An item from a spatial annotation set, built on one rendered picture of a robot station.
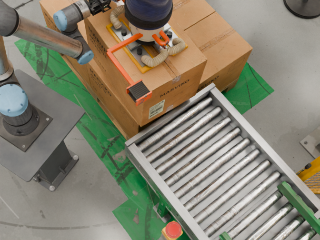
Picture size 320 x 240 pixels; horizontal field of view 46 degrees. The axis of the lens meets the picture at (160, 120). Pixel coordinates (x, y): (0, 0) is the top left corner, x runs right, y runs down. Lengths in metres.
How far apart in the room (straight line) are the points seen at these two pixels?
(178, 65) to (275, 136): 1.39
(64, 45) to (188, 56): 0.63
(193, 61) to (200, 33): 0.79
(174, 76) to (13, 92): 0.79
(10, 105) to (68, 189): 1.05
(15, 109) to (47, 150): 0.31
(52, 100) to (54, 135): 0.22
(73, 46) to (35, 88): 0.53
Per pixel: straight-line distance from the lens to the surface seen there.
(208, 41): 2.73
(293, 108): 3.28
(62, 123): 2.18
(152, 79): 1.91
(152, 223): 2.75
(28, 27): 1.65
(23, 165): 2.14
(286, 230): 2.34
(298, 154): 3.13
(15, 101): 1.97
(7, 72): 2.03
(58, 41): 1.79
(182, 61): 1.98
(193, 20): 2.83
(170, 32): 2.02
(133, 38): 1.87
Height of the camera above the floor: 2.71
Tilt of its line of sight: 65 degrees down
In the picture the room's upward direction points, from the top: 9 degrees clockwise
